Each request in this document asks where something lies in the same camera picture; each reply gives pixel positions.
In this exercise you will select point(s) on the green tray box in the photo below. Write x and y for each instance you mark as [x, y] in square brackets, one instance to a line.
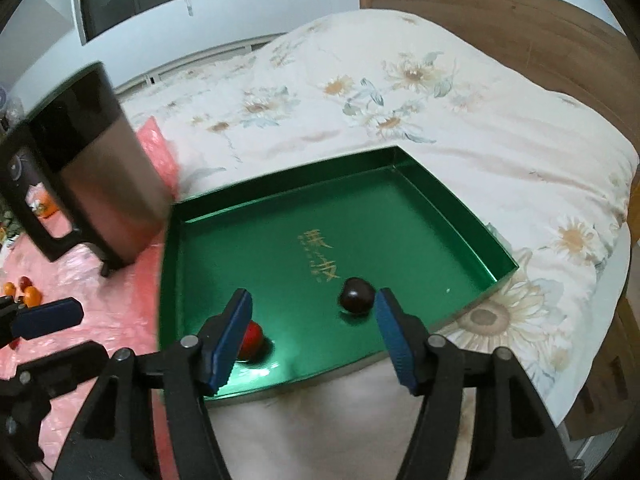
[293, 238]

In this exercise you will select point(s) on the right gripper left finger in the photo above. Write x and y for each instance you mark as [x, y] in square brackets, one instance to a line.
[113, 435]

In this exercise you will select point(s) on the dark plum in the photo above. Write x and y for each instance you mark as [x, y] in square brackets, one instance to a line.
[357, 296]

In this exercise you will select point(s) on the small orange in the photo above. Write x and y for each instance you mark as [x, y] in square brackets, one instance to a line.
[9, 289]

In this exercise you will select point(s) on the red apple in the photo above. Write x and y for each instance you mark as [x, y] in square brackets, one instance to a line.
[24, 283]
[251, 343]

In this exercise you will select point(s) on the orange white oval dish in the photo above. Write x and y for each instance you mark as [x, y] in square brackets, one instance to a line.
[43, 204]

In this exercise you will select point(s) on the floral bed quilt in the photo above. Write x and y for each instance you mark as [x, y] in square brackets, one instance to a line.
[550, 176]

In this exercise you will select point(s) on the copper black electric kettle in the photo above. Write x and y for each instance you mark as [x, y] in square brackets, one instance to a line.
[92, 164]

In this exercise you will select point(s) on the pink plastic sheet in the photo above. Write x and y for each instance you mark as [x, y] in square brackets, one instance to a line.
[120, 311]

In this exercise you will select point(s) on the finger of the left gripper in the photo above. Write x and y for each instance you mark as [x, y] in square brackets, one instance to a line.
[36, 383]
[21, 322]

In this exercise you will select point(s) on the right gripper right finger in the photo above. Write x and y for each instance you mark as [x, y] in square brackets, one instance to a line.
[513, 436]

